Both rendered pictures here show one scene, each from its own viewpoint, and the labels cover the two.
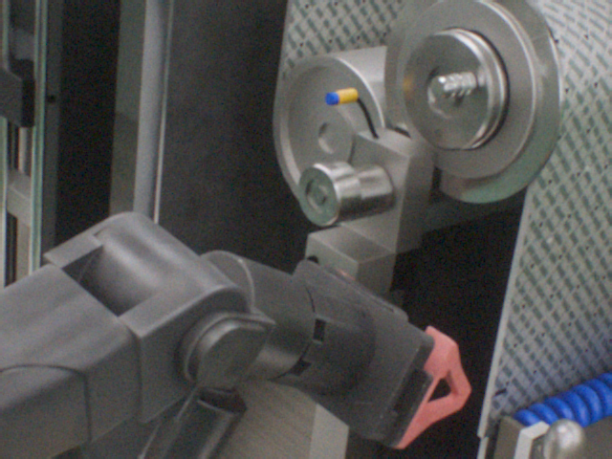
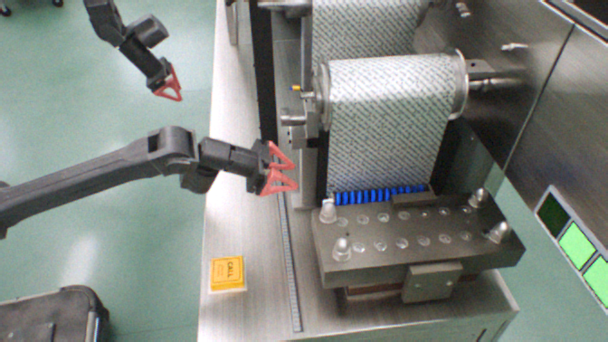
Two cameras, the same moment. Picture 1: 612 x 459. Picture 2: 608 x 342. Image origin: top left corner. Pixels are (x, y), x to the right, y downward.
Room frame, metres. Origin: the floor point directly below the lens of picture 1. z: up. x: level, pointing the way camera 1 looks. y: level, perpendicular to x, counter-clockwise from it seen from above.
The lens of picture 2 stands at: (0.18, -0.46, 1.68)
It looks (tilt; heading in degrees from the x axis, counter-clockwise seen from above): 43 degrees down; 37
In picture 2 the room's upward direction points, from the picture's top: straight up
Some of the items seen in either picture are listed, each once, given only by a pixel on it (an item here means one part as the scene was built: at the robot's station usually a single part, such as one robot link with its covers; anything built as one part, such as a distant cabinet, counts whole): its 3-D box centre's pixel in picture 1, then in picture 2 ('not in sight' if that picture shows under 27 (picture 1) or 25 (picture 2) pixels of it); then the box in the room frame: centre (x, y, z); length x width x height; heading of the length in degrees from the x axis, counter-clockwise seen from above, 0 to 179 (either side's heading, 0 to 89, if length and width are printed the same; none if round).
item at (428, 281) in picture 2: not in sight; (430, 283); (0.68, -0.41, 0.96); 0.10 x 0.03 x 0.11; 134
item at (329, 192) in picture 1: (328, 192); (284, 117); (0.73, -0.01, 1.18); 0.04 x 0.02 x 0.04; 44
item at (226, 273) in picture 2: not in sight; (227, 272); (0.48, -0.04, 0.91); 0.07 x 0.07 x 0.02; 44
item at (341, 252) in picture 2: not in sight; (342, 247); (0.60, -0.25, 1.05); 0.04 x 0.04 x 0.04
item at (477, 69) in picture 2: not in sight; (474, 68); (0.96, -0.30, 1.28); 0.06 x 0.05 x 0.02; 134
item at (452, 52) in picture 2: not in sight; (448, 84); (0.93, -0.27, 1.25); 0.15 x 0.01 x 0.15; 44
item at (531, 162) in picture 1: (468, 87); (324, 94); (0.75, -0.09, 1.25); 0.15 x 0.01 x 0.15; 44
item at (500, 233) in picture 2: not in sight; (502, 230); (0.82, -0.48, 1.05); 0.04 x 0.04 x 0.04
